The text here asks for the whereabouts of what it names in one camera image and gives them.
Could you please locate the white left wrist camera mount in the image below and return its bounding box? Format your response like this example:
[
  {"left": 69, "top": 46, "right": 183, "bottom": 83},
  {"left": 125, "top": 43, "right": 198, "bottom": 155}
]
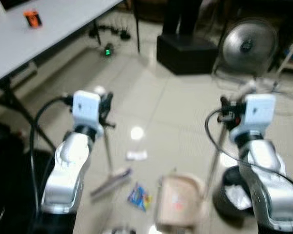
[{"left": 72, "top": 90, "right": 102, "bottom": 130}]

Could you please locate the person in black clothes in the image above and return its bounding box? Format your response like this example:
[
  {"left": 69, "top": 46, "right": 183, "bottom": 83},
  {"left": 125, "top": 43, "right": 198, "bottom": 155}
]
[{"left": 162, "top": 0, "right": 203, "bottom": 36}]

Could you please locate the small orange and black box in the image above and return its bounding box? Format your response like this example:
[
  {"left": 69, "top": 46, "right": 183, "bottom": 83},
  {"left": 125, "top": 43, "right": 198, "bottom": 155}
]
[{"left": 23, "top": 9, "right": 42, "bottom": 29}]

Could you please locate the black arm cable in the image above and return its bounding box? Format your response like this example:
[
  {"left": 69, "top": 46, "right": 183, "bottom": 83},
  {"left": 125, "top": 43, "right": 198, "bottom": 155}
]
[
  {"left": 204, "top": 108, "right": 293, "bottom": 195},
  {"left": 29, "top": 95, "right": 74, "bottom": 215}
]

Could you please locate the white folding table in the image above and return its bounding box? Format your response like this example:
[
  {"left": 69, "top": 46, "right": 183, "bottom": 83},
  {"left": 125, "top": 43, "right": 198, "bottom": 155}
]
[{"left": 0, "top": 0, "right": 141, "bottom": 152}]

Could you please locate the blue snack wrapper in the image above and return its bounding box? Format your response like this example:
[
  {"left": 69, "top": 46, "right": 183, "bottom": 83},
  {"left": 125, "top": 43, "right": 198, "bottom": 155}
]
[{"left": 127, "top": 183, "right": 153, "bottom": 212}]

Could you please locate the beige dustpan with white handle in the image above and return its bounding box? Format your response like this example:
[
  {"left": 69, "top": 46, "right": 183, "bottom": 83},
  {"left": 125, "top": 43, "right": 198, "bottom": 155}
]
[{"left": 155, "top": 80, "right": 258, "bottom": 234}]

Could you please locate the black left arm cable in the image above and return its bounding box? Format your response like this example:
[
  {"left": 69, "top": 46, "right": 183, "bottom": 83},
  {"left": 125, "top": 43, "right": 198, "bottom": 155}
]
[{"left": 29, "top": 95, "right": 74, "bottom": 215}]

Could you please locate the white metal stand leg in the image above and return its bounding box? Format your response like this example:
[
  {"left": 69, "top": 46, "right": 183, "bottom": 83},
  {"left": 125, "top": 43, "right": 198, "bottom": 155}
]
[{"left": 273, "top": 32, "right": 293, "bottom": 81}]

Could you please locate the black floor box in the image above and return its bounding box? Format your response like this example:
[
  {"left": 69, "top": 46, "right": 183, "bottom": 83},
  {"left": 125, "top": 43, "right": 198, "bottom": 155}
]
[{"left": 156, "top": 33, "right": 219, "bottom": 75}]

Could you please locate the silver floor fan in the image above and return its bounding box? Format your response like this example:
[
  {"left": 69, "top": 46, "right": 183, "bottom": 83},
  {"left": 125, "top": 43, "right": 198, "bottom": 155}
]
[{"left": 212, "top": 17, "right": 280, "bottom": 81}]

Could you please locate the black waste bin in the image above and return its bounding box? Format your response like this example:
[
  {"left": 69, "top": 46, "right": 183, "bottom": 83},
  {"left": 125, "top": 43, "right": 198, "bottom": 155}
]
[{"left": 212, "top": 166, "right": 264, "bottom": 220}]

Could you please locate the white paper scrap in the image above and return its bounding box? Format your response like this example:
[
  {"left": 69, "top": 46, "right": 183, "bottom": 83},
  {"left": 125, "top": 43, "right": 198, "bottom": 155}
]
[{"left": 126, "top": 150, "right": 148, "bottom": 161}]

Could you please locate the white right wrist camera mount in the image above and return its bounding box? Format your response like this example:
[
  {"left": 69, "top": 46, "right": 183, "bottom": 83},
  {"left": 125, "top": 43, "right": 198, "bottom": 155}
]
[{"left": 244, "top": 94, "right": 276, "bottom": 130}]

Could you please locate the black floor cable bundle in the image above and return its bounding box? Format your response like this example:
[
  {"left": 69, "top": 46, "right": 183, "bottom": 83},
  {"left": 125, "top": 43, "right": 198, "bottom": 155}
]
[{"left": 88, "top": 22, "right": 132, "bottom": 42}]

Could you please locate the broom with silver handle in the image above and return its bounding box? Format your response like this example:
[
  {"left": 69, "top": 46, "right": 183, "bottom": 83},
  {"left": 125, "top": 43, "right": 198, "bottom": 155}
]
[{"left": 90, "top": 86, "right": 133, "bottom": 199}]

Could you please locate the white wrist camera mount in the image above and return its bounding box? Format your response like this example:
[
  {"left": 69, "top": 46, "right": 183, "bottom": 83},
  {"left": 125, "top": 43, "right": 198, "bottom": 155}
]
[
  {"left": 72, "top": 90, "right": 102, "bottom": 130},
  {"left": 244, "top": 94, "right": 276, "bottom": 130}
]

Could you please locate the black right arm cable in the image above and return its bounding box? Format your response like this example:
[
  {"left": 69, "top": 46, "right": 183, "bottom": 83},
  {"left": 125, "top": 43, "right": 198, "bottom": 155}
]
[{"left": 204, "top": 108, "right": 293, "bottom": 195}]

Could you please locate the black device with green light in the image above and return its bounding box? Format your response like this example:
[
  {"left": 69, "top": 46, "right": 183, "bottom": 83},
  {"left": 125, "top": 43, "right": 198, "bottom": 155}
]
[{"left": 102, "top": 43, "right": 115, "bottom": 57}]

